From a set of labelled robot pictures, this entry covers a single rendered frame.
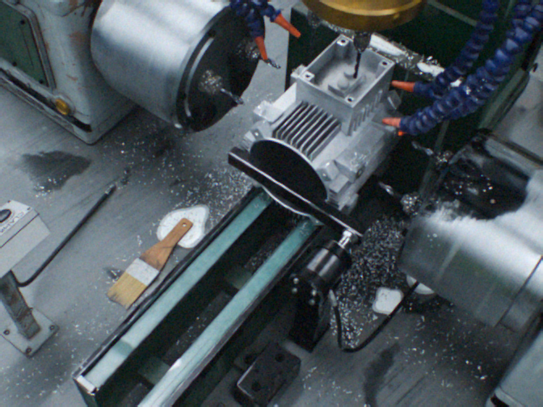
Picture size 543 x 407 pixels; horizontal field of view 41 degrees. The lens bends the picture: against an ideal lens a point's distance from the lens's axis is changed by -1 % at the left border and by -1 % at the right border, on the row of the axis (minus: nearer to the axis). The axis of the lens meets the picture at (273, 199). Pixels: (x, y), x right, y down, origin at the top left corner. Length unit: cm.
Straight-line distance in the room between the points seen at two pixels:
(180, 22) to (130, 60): 11
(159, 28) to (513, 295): 66
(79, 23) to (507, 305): 81
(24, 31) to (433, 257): 80
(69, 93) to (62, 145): 13
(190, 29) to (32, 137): 49
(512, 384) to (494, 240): 26
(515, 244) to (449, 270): 10
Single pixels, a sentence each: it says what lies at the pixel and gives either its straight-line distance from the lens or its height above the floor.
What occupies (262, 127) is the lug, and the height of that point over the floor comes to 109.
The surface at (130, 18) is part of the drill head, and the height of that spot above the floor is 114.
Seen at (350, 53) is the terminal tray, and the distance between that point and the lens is 119.
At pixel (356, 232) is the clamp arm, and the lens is 108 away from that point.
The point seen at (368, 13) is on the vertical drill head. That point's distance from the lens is 94.
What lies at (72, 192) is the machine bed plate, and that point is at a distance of 142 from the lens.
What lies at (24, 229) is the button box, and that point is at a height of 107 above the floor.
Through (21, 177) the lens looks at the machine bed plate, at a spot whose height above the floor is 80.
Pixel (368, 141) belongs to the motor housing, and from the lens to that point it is 114.
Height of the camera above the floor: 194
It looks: 55 degrees down
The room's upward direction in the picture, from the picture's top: 4 degrees clockwise
